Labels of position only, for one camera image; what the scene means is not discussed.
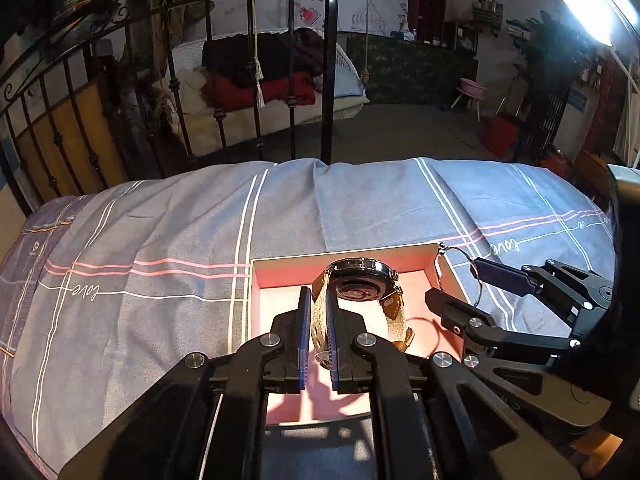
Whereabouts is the red cushion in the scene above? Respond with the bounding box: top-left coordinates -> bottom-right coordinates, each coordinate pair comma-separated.
200,71 -> 318,112

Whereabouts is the white wicker swing chair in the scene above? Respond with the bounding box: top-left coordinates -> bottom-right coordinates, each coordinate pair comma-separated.
154,29 -> 371,157

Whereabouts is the pink stool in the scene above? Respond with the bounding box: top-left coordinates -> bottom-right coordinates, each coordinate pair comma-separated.
450,78 -> 488,122

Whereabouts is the wristwatch with tan strap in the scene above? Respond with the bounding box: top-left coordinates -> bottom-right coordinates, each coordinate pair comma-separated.
310,257 -> 414,370

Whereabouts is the black iron bed frame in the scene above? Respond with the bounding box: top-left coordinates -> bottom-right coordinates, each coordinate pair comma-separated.
0,0 -> 342,216

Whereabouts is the pale green open box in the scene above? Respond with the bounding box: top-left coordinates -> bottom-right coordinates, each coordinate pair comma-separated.
247,243 -> 474,425

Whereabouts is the white floor lamp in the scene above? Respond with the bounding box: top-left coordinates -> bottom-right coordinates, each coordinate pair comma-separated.
560,0 -> 640,162

